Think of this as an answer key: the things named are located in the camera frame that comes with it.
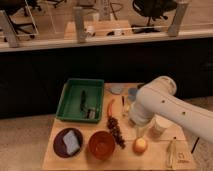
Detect black remote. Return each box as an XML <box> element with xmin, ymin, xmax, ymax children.
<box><xmin>137</xmin><ymin>83</ymin><xmax>145</xmax><ymax>89</ymax></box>

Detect grey post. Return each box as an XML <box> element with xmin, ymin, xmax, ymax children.
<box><xmin>167</xmin><ymin>1</ymin><xmax>188</xmax><ymax>37</ymax></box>
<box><xmin>73</xmin><ymin>6</ymin><xmax>86</xmax><ymax>43</ymax></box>
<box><xmin>0</xmin><ymin>10</ymin><xmax>19</xmax><ymax>48</ymax></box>

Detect orange carrot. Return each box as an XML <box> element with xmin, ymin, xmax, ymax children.
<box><xmin>107</xmin><ymin>99</ymin><xmax>115</xmax><ymax>117</ymax></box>

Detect blue-grey cup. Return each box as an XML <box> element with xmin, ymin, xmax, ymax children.
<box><xmin>128</xmin><ymin>88</ymin><xmax>138</xmax><ymax>101</ymax></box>

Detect grey post left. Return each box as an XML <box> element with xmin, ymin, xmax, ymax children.
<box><xmin>0</xmin><ymin>10</ymin><xmax>19</xmax><ymax>48</ymax></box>

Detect yellow-red apple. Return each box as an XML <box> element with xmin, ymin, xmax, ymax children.
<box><xmin>133</xmin><ymin>137</ymin><xmax>148</xmax><ymax>154</ymax></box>

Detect red bowl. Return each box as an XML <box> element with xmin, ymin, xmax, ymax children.
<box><xmin>88</xmin><ymin>131</ymin><xmax>115</xmax><ymax>160</ymax></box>

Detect green plastic tray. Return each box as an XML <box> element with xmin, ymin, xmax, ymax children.
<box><xmin>56</xmin><ymin>78</ymin><xmax>104</xmax><ymax>123</ymax></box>

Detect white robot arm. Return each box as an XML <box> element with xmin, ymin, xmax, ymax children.
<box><xmin>129</xmin><ymin>76</ymin><xmax>213</xmax><ymax>144</ymax></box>

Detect small block in tray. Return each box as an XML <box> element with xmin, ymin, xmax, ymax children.
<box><xmin>86</xmin><ymin>109</ymin><xmax>96</xmax><ymax>119</ymax></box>

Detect grey post right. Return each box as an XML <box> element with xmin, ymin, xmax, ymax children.
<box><xmin>167</xmin><ymin>1</ymin><xmax>188</xmax><ymax>37</ymax></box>

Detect clear plastic container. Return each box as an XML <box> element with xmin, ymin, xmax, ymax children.
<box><xmin>151</xmin><ymin>115</ymin><xmax>173</xmax><ymax>137</ymax></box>

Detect black cable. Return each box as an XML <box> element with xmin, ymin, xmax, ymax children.
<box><xmin>191</xmin><ymin>136</ymin><xmax>201</xmax><ymax>154</ymax></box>

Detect black knife in tray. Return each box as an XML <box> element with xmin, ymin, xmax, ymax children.
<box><xmin>80</xmin><ymin>90</ymin><xmax>86</xmax><ymax>111</ymax></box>

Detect grey-blue sponge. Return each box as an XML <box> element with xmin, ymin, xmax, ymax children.
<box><xmin>63</xmin><ymin>130</ymin><xmax>80</xmax><ymax>155</ymax></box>

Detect bunch of dark grapes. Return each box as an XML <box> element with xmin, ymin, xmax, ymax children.
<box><xmin>107</xmin><ymin>116</ymin><xmax>126</xmax><ymax>149</ymax></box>

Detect grey post middle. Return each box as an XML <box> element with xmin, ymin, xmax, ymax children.
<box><xmin>73</xmin><ymin>6</ymin><xmax>86</xmax><ymax>43</ymax></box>

